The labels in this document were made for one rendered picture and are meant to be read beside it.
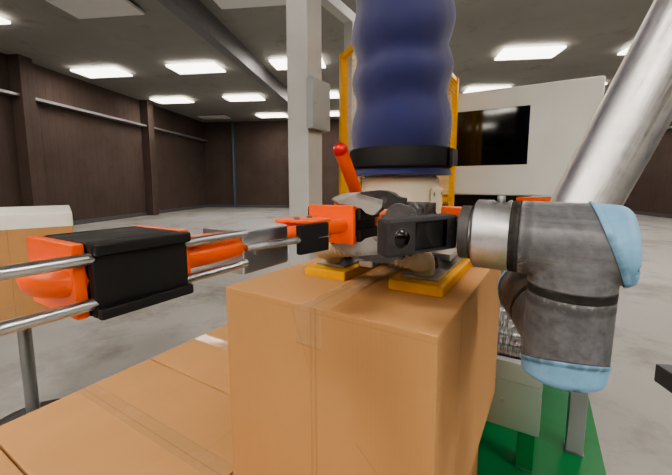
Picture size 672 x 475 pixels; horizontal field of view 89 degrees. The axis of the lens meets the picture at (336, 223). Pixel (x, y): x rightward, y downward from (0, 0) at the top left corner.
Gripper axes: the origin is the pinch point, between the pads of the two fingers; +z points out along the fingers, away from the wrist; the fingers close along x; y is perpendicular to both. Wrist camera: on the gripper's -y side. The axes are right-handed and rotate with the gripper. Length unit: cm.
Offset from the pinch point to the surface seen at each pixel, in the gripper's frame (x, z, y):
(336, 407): -28.0, -3.0, -4.1
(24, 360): -74, 164, 7
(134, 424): -54, 54, -4
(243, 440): -43.1, 18.0, -3.3
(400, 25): 35.4, -3.0, 17.3
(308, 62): 78, 99, 131
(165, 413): -54, 52, 2
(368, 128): 17.2, 2.9, 17.1
